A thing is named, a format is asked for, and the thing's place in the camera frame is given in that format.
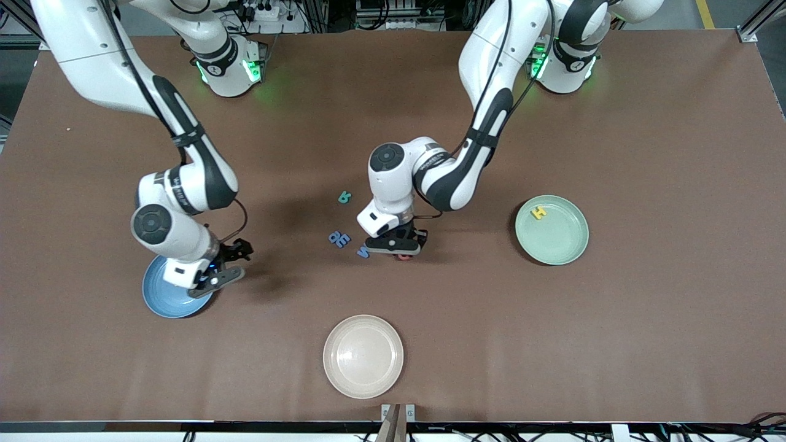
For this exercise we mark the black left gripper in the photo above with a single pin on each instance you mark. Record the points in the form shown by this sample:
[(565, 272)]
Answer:
[(412, 234)]

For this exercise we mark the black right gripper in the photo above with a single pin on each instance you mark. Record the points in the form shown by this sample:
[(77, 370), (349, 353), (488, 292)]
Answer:
[(234, 250)]

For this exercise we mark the pink foam letter Q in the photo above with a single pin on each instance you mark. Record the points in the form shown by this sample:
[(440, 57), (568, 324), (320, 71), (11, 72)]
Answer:
[(403, 257)]

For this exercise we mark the blue foam letter M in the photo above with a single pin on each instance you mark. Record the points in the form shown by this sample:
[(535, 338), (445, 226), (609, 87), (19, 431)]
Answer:
[(363, 252)]

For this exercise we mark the yellow foam letter H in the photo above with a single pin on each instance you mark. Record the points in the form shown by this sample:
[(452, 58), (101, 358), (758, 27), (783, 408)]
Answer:
[(539, 213)]

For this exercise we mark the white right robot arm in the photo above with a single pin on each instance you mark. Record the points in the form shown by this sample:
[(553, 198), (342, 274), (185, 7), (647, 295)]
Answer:
[(98, 55)]

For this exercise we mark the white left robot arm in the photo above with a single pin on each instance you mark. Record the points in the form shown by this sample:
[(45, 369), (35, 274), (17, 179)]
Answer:
[(393, 184)]

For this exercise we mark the blue three-pronged foam letter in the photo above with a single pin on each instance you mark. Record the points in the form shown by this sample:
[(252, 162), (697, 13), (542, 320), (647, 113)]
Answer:
[(341, 240)]

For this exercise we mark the blue round plate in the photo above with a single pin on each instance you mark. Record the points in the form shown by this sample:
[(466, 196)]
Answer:
[(166, 301)]

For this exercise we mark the beige round plate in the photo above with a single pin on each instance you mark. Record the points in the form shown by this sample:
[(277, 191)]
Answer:
[(362, 356)]

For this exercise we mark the pale green round plate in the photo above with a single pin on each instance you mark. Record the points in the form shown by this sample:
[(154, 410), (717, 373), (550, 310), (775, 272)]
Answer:
[(559, 239)]

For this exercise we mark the brown table cover sheet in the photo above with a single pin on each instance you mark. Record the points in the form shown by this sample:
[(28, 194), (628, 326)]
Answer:
[(552, 344)]

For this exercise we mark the long white socket strip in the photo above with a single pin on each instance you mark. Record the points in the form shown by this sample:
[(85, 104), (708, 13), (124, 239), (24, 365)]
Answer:
[(399, 23)]

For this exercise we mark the white power strip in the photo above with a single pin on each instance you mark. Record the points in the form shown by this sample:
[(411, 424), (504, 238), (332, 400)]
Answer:
[(270, 9)]

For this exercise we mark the white paper label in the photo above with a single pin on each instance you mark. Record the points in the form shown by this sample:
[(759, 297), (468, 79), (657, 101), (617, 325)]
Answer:
[(620, 433)]

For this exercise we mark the black table edge rail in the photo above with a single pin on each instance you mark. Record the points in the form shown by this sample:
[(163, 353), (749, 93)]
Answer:
[(245, 426)]

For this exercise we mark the small metal edge bracket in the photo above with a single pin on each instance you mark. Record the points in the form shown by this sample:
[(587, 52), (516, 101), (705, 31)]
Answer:
[(387, 411)]

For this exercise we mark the tan upright post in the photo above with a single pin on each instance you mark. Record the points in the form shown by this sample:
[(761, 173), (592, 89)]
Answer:
[(393, 430)]

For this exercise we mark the aluminium frame profile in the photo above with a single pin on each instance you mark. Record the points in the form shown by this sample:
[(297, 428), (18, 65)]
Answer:
[(748, 35)]

